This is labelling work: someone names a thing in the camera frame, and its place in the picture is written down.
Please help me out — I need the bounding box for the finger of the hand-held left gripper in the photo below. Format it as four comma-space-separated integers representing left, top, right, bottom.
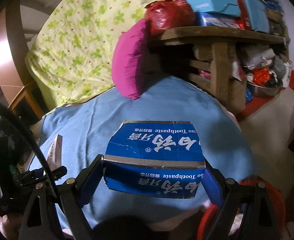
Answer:
13, 166, 68, 184

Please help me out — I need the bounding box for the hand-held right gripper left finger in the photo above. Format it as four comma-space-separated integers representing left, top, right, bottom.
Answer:
18, 154, 104, 240

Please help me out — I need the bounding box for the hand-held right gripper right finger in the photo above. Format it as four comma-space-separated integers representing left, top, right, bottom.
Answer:
203, 159, 281, 240

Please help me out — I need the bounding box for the small white carton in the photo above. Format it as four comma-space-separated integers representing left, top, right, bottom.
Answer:
46, 134, 64, 178

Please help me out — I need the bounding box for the blue toothpaste box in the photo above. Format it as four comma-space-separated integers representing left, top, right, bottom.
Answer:
102, 120, 207, 199

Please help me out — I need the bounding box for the person's left hand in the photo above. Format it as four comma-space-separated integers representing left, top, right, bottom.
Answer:
0, 214, 23, 240

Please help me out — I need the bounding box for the large black garbage bag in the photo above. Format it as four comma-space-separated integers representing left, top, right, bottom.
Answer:
0, 115, 38, 178

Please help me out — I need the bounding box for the red plastic basin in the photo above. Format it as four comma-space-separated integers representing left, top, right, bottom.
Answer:
197, 177, 287, 240

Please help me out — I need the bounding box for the light blue blanket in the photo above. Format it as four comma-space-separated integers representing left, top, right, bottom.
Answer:
35, 75, 259, 233

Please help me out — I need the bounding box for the red floor mat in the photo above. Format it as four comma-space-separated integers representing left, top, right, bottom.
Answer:
237, 95, 282, 120

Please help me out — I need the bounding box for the metal bowl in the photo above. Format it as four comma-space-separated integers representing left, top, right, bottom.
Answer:
247, 76, 283, 98

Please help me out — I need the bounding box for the orange-red plastic bag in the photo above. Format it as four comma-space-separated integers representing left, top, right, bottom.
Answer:
253, 67, 277, 87

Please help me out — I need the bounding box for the wooden table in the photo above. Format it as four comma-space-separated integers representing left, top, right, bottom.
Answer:
147, 26, 291, 113

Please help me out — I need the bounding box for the pink pillow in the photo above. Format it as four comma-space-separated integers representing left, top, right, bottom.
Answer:
111, 19, 160, 101

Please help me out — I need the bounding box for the white plastic bag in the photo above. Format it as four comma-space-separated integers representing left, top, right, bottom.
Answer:
239, 47, 277, 68

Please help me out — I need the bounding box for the green floral quilt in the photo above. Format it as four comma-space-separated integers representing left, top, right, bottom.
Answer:
25, 0, 175, 105

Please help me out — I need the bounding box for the blue and white box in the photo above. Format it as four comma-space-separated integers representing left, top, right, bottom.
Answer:
195, 12, 247, 29

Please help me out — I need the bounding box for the teal cardboard box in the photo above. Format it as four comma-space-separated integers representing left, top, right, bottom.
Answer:
239, 0, 271, 33

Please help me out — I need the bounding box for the light blue cardboard box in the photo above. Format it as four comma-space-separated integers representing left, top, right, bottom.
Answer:
185, 0, 241, 17

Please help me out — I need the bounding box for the black cable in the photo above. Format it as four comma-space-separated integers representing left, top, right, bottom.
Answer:
0, 97, 60, 203

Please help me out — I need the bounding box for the brown wooden bed frame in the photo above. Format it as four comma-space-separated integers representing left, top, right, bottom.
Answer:
5, 0, 49, 120

